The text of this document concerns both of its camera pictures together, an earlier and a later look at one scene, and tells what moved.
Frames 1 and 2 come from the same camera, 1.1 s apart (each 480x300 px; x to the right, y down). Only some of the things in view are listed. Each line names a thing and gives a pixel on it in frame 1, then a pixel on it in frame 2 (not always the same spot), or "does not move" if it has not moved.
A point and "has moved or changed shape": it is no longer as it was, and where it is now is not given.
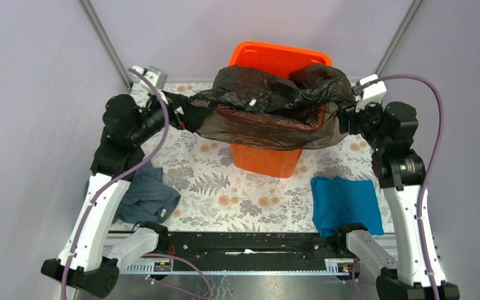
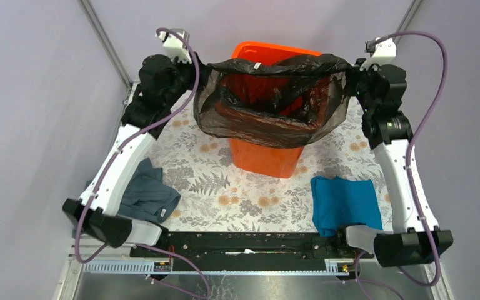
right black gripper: x=354 y=115 -> x=355 y=72
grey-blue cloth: x=147 y=199 does not move
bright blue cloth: x=337 y=202 does not move
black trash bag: x=254 y=109 has moved or changed shape
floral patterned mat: x=213 y=197 does not move
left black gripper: x=194 y=114 -> x=190 y=67
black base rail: x=252 y=251 does not move
